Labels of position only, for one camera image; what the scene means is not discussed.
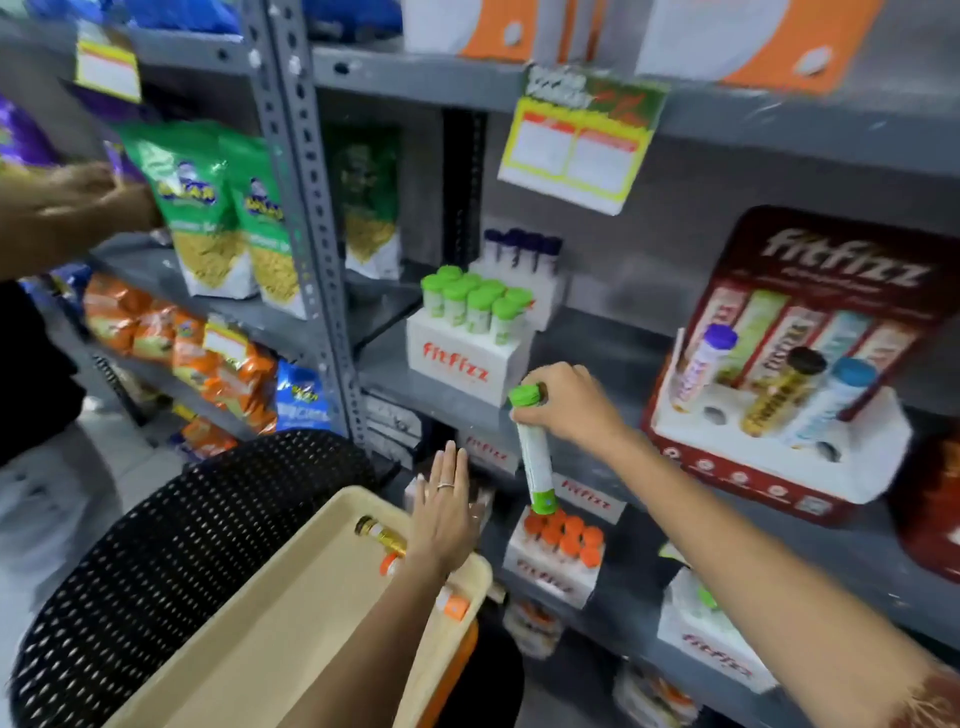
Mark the red packet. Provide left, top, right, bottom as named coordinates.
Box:
left=888, top=435, right=960, bottom=582

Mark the person's left forearm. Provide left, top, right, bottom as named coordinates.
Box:
left=296, top=558, right=470, bottom=728

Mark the stack of white packets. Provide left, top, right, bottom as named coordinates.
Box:
left=363, top=393, right=425, bottom=470

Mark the light blue capped tube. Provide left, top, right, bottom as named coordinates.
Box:
left=780, top=357, right=879, bottom=449

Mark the purple snack packet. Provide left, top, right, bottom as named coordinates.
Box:
left=0, top=97, right=61, bottom=170

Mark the cluster of orange capped tubes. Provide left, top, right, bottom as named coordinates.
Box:
left=522, top=508, right=606, bottom=569

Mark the red cardboard display stand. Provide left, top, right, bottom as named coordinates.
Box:
left=641, top=206, right=960, bottom=526

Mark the yellow tube with black cap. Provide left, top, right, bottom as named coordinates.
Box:
left=354, top=515, right=410, bottom=558

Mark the person's right hand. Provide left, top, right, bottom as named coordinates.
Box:
left=512, top=362, right=633, bottom=455

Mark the grey metal shelving rack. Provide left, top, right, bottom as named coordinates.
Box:
left=0, top=0, right=960, bottom=728

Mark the purple capped tube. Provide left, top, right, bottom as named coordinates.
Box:
left=669, top=324, right=740, bottom=414

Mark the beige plastic tray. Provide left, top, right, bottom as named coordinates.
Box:
left=105, top=486, right=494, bottom=728

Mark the orange and white carton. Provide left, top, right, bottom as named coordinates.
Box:
left=633, top=0, right=886, bottom=95
left=401, top=0, right=541, bottom=63

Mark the blue snack packet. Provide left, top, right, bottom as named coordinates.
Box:
left=273, top=360, right=335, bottom=434

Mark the green snack packet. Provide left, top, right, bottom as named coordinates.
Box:
left=221, top=135, right=309, bottom=320
left=120, top=123, right=260, bottom=301
left=326, top=123, right=404, bottom=281

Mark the white display box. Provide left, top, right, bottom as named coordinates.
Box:
left=657, top=566, right=781, bottom=695
left=405, top=307, right=535, bottom=408
left=502, top=517, right=606, bottom=610
left=468, top=255, right=569, bottom=331

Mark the pile of blue packets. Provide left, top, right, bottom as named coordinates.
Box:
left=26, top=0, right=241, bottom=35

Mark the cluster of green capped tubes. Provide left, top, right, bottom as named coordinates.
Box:
left=420, top=264, right=535, bottom=346

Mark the gold tube with black cap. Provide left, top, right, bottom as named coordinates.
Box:
left=741, top=346, right=828, bottom=438

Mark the person's left hand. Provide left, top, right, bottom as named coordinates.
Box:
left=407, top=441, right=487, bottom=577

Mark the orange plastic basket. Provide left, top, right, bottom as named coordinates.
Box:
left=416, top=618, right=481, bottom=728

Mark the green capped white tube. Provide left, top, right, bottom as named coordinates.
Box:
left=508, top=384, right=560, bottom=516

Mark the large yellow price tag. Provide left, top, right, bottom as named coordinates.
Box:
left=497, top=66, right=669, bottom=217

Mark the row of orange snack packets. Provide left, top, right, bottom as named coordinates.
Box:
left=81, top=271, right=280, bottom=436

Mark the black perforated basket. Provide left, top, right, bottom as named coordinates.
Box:
left=11, top=429, right=526, bottom=728

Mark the person's right forearm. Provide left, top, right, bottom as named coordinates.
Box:
left=609, top=431, right=960, bottom=728

